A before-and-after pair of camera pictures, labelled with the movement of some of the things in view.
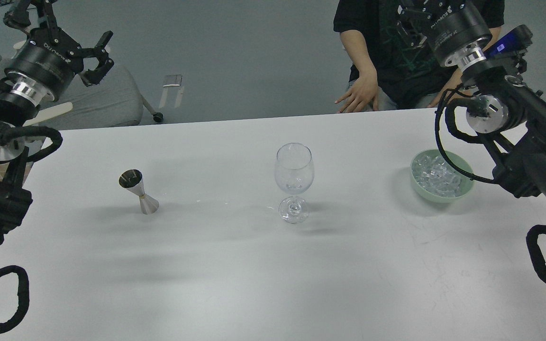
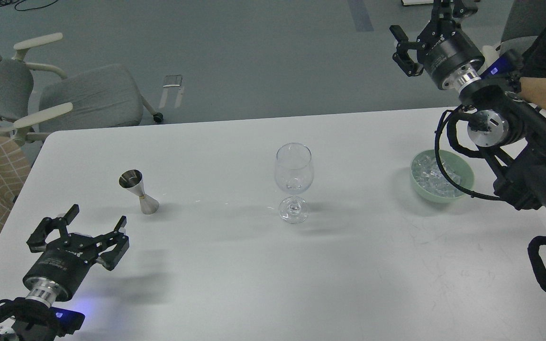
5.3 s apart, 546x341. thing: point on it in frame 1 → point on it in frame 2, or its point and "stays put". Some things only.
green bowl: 434,178 stays put
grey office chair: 116,100 stays put
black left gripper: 50,55 → 65,260
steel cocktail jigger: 131,180 stays put
